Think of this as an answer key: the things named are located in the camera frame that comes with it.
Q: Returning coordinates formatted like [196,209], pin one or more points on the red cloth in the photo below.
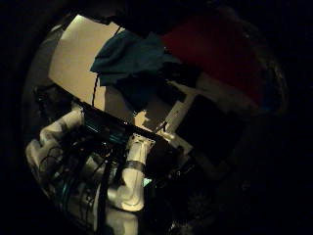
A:
[221,52]

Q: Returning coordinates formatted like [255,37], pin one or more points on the dark blue cloth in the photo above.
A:
[130,58]

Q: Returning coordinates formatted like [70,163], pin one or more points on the black box with teal lights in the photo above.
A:
[107,127]

